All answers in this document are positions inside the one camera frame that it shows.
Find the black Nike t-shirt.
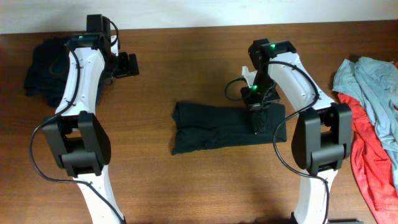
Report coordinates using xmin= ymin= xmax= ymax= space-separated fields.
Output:
xmin=172 ymin=101 xmax=285 ymax=155

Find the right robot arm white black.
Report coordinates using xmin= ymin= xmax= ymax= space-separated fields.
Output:
xmin=241 ymin=39 xmax=352 ymax=223

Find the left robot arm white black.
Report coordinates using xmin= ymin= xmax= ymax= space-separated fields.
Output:
xmin=39 ymin=14 xmax=139 ymax=223

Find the folded navy blue garment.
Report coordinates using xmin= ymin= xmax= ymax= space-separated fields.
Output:
xmin=24 ymin=37 xmax=70 ymax=108

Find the light grey-blue shirt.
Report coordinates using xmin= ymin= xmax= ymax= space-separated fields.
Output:
xmin=333 ymin=57 xmax=397 ymax=187

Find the red mesh shirt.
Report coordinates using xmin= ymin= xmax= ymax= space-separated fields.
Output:
xmin=337 ymin=92 xmax=397 ymax=223

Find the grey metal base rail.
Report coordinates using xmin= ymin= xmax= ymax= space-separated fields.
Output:
xmin=328 ymin=220 xmax=364 ymax=224

